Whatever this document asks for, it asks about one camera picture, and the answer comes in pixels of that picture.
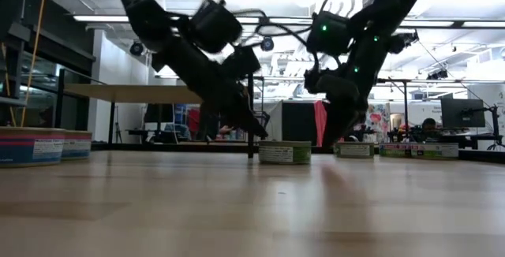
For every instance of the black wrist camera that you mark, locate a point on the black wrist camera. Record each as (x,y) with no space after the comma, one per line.
(215,24)
(329,38)

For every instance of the black upright panel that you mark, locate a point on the black upright panel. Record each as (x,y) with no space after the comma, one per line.
(298,123)

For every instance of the black background screen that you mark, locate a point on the black background screen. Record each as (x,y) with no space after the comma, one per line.
(158,113)

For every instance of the person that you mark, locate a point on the person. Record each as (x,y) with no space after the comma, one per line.
(429,124)

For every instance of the black metal frame pole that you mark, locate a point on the black metal frame pole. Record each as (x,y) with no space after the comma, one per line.
(158,146)

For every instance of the black background gantry frame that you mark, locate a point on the black background gantry frame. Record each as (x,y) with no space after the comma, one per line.
(405,107)

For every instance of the colourful wall poster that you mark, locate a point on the colourful wall poster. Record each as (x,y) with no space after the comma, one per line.
(376,117)

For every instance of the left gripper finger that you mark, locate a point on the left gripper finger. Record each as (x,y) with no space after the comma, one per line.
(244,111)

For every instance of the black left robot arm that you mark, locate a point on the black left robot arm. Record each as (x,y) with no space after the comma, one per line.
(142,8)

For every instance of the small black track spotlight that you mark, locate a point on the small black track spotlight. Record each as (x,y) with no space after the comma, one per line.
(438,75)

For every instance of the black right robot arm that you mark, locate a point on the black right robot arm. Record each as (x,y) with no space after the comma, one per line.
(390,4)

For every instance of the blue pink label seafood can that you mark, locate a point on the blue pink label seafood can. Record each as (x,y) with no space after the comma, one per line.
(27,148)
(79,145)

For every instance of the wooden shelf with black legs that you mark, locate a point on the wooden shelf with black legs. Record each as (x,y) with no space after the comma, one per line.
(130,93)

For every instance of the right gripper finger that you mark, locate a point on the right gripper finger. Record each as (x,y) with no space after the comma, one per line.
(341,125)

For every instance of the long ceiling light strip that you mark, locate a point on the long ceiling light strip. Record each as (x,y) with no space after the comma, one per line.
(102,18)

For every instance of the cluttered black background desk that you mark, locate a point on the cluttered black background desk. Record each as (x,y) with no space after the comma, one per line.
(469,138)

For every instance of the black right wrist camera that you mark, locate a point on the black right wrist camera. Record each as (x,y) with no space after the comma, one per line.
(329,38)

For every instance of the black round ceiling spotlight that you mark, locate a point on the black round ceiling spotlight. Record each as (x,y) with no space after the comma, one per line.
(136,48)
(267,44)

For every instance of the dark background computer monitor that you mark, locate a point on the dark background computer monitor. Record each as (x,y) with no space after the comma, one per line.
(461,113)

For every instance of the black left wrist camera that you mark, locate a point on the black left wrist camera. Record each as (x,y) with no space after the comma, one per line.
(215,24)

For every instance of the grey side desk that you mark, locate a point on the grey side desk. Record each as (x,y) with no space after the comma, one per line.
(12,101)

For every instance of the black track spotlight cluster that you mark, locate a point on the black track spotlight cluster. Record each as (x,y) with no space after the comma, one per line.
(400,43)

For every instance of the red hanging cloth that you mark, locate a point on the red hanging cloth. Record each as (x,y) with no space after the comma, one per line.
(320,123)

